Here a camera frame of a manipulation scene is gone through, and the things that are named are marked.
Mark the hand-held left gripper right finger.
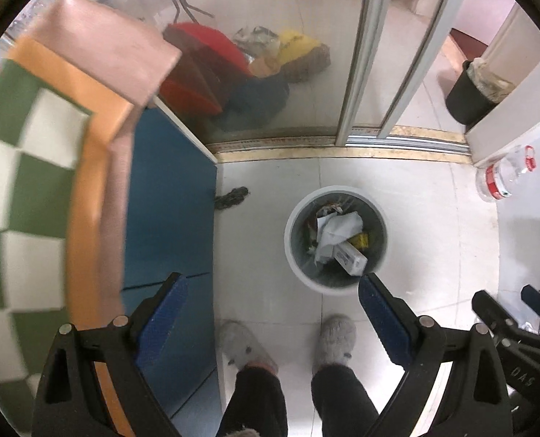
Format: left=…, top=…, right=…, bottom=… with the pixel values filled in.
left=358, top=273, right=512, bottom=437

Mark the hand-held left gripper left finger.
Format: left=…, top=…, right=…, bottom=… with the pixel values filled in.
left=31, top=272, right=189, bottom=437

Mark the long white carton box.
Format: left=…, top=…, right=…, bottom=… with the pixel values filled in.
left=333, top=241, right=368, bottom=276

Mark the white paper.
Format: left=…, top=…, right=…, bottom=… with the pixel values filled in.
left=313, top=212, right=364, bottom=267

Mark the white round trash bin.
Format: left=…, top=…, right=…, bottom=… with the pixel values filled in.
left=285, top=186, right=388, bottom=294

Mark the person's right grey slipper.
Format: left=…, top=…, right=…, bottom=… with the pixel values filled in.
left=313, top=314, right=357, bottom=369

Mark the person's grey slipper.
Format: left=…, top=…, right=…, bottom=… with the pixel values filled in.
left=219, top=319, right=279, bottom=374
left=313, top=314, right=357, bottom=369

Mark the person's left grey slipper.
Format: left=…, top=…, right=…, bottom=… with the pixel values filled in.
left=219, top=319, right=279, bottom=374

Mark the person's right leg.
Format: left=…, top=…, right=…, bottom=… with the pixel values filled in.
left=311, top=364, right=380, bottom=437

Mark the person's leg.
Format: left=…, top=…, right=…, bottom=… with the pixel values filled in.
left=311, top=364, right=380, bottom=437
left=215, top=366, right=289, bottom=437

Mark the person's left leg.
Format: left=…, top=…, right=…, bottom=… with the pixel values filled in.
left=215, top=366, right=289, bottom=437

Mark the blue cabinet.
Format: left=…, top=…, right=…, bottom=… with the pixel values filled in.
left=115, top=105, right=227, bottom=437

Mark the clear plastic bottle red cap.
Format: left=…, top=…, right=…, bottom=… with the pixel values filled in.
left=477, top=145, right=538, bottom=202

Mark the dark fuzzy rag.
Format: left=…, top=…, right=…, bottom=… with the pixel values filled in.
left=214, top=186, right=249, bottom=210

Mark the green white checkered tablecloth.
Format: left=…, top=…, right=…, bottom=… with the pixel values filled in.
left=0, top=36, right=136, bottom=437

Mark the black bin with liner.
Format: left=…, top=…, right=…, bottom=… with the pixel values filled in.
left=446, top=57, right=514, bottom=126

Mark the dark blue cloth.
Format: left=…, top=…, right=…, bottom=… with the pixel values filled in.
left=215, top=75, right=291, bottom=130

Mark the red bag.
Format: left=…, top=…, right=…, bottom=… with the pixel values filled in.
left=158, top=22, right=253, bottom=115

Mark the glass sliding door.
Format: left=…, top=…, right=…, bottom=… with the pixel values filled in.
left=6, top=0, right=471, bottom=146

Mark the pink cloth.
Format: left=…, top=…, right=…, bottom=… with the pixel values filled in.
left=29, top=0, right=182, bottom=324

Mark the yellow bag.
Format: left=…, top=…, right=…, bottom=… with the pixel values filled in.
left=249, top=27, right=332, bottom=83

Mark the grey plastic bag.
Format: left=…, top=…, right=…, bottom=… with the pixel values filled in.
left=231, top=25, right=282, bottom=62

